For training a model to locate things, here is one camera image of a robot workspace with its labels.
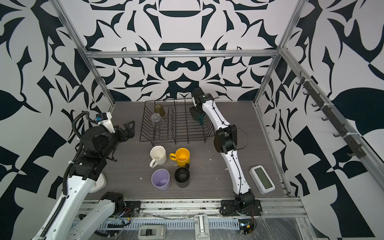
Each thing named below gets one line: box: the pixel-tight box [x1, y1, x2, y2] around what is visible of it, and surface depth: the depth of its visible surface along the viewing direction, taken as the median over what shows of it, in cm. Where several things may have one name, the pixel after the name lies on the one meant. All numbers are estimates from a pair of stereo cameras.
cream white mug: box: [149, 145, 167, 168], surface depth 85 cm
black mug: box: [174, 163, 191, 183], surface depth 80 cm
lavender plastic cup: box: [151, 168, 171, 192], surface depth 76 cm
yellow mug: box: [169, 147, 191, 167], surface depth 87 cm
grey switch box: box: [137, 225, 167, 240], surface depth 67 cm
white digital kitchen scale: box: [248, 165, 276, 195], surface depth 82 cm
